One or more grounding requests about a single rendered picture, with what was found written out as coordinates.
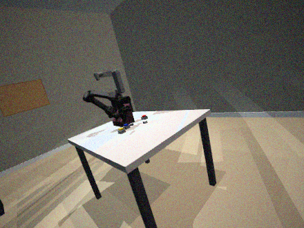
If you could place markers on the red button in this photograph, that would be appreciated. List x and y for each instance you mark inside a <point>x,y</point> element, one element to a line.
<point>144,117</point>

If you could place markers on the blue button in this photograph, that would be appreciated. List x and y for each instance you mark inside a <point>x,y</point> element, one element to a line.
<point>126,126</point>

